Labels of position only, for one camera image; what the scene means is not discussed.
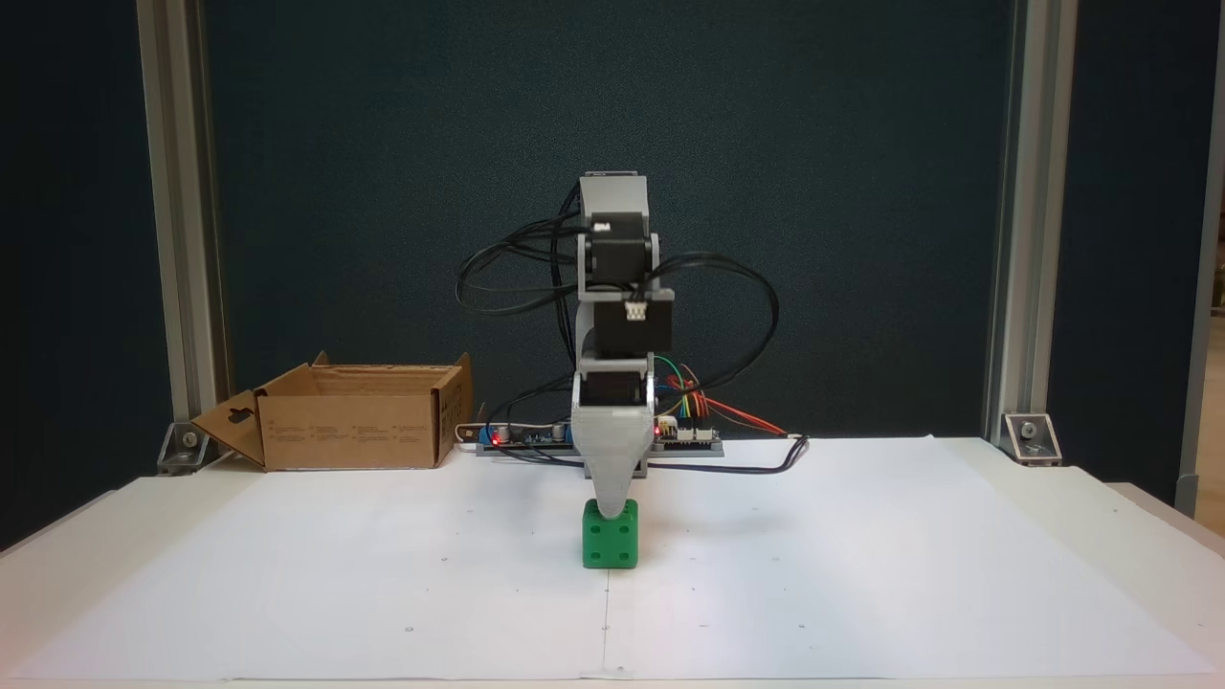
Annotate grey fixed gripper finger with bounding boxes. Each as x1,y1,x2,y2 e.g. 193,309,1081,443
577,431,652,519

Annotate green dice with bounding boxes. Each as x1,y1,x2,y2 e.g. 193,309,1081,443
582,499,640,571

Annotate blue circuit board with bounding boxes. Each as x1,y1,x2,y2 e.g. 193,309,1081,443
478,421,576,456

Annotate brown cardboard box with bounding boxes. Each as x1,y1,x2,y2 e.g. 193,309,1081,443
190,351,476,473

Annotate coloured jumper wires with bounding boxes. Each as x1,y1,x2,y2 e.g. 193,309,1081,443
655,355,715,433

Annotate circuit board with jumper wires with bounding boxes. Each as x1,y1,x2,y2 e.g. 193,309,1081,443
654,419,724,457

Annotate black arm motor cable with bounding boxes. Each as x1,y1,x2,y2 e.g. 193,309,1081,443
651,251,782,424

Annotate black cable with white connector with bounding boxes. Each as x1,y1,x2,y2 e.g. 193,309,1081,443
484,400,812,477

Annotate black cable bundle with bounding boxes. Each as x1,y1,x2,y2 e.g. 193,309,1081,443
456,186,587,319

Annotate metal corner bracket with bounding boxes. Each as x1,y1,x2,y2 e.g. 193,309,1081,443
157,421,211,478
1001,412,1062,469

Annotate aluminium frame post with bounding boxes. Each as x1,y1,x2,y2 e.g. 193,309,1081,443
136,0,232,451
984,0,1079,447

